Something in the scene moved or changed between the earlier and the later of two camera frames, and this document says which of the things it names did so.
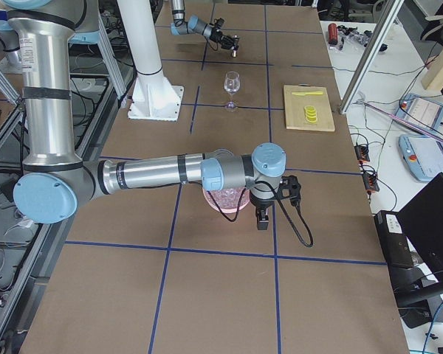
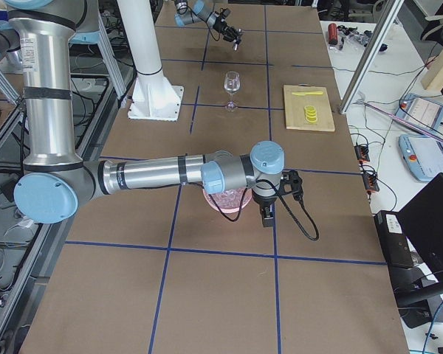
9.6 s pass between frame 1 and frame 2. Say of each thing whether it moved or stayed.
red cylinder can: stayed
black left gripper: moved
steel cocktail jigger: moved
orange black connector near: stayed
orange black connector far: stayed
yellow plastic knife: stayed
